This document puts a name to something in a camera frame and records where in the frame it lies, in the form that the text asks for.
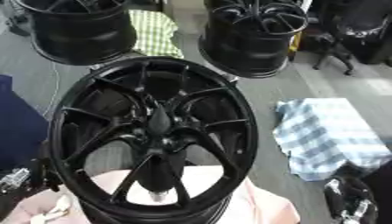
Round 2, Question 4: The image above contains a black chair base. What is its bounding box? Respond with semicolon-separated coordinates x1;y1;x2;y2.
309;31;357;76

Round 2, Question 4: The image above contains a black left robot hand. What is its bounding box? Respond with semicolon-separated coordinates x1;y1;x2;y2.
27;157;65;193

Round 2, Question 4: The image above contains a green white checked cloth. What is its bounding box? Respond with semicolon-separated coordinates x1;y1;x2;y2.
127;9;186;60

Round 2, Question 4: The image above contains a dark blue fabric object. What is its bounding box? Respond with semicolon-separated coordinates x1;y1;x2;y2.
0;73;53;171

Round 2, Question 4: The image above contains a large black spoked wheel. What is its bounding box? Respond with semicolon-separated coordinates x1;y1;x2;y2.
47;55;261;224

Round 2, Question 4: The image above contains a thin white cable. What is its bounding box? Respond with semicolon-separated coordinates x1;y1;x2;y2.
41;60;61;119

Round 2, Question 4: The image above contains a black wheel rim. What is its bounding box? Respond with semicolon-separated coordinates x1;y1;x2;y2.
13;0;140;67
197;0;312;79

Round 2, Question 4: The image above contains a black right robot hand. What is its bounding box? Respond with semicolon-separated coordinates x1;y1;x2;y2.
323;174;380;224

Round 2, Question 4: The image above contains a blue white checked cloth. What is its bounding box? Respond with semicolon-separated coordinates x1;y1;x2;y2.
270;97;392;182

